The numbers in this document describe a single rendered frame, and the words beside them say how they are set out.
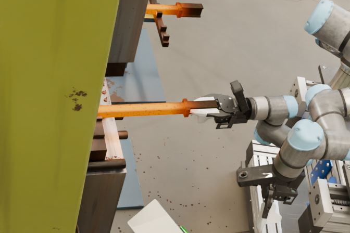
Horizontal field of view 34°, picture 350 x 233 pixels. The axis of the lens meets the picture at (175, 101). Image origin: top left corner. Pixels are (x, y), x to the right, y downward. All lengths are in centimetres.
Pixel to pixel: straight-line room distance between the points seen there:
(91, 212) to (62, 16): 107
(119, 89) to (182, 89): 115
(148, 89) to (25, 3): 137
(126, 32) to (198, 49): 229
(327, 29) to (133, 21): 77
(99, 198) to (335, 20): 88
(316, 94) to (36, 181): 78
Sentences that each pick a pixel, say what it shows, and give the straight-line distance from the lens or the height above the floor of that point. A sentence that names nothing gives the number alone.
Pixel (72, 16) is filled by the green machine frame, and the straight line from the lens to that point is 82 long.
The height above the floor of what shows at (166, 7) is 101.
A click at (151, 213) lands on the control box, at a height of 119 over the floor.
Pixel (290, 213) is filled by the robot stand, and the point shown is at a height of 21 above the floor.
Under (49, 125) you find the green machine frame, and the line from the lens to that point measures 98.
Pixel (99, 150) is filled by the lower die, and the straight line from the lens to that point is 161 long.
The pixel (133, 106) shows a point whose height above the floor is 101.
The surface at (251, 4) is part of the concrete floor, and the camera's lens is 401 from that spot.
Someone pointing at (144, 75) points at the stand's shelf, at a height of 74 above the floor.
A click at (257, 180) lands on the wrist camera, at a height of 108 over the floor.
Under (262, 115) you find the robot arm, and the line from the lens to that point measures 182.
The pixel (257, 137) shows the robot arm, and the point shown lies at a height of 86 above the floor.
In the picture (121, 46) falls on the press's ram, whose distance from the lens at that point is 125.
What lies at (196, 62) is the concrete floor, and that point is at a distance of 341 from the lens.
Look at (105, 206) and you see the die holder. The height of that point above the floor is 74.
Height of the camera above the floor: 225
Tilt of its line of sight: 46 degrees down
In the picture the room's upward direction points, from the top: 18 degrees clockwise
